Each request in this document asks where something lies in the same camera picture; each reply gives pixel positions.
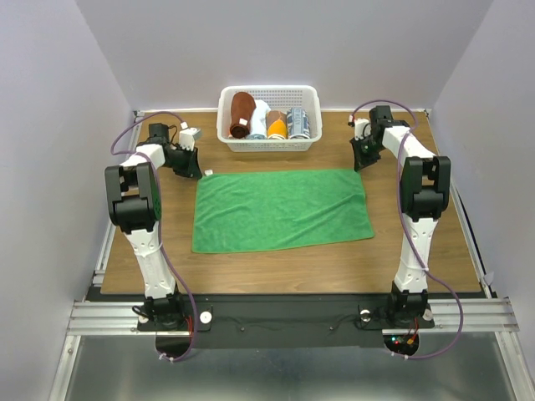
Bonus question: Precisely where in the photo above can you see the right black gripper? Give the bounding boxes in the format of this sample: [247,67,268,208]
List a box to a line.
[349,133,385,170]

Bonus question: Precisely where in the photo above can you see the green towel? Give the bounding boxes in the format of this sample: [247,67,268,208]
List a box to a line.
[191,169,375,254]

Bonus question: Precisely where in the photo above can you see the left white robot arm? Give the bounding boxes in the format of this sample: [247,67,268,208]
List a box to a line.
[104,122,202,330]

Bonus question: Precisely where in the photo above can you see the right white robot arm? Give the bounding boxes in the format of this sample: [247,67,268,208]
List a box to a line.
[348,105,451,326]

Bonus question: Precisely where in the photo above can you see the grey patterned rolled towel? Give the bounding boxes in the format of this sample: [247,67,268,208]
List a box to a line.
[286,107,311,140]

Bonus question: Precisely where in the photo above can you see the white blue rolled towel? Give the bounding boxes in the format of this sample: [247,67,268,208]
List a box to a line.
[246,99,271,140]

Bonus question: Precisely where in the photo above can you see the brown orange rolled towel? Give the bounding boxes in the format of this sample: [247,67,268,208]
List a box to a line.
[266,110,288,140]

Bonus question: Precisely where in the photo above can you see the white plastic basket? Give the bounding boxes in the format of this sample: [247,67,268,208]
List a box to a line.
[217,84,323,152]

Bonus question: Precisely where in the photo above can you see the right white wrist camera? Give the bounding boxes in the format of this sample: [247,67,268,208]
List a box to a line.
[348,115,371,140]

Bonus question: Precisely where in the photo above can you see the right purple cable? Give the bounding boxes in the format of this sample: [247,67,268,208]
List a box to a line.
[349,99,465,361]

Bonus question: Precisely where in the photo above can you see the purple cable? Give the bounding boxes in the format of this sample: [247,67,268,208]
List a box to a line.
[349,99,465,361]
[110,111,199,363]

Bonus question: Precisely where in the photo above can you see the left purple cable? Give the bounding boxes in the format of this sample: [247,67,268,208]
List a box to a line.
[110,111,199,363]

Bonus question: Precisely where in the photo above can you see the aluminium frame rail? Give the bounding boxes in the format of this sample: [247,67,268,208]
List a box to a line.
[48,108,158,401]

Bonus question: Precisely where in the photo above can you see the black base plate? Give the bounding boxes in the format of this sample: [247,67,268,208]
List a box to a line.
[128,294,412,356]

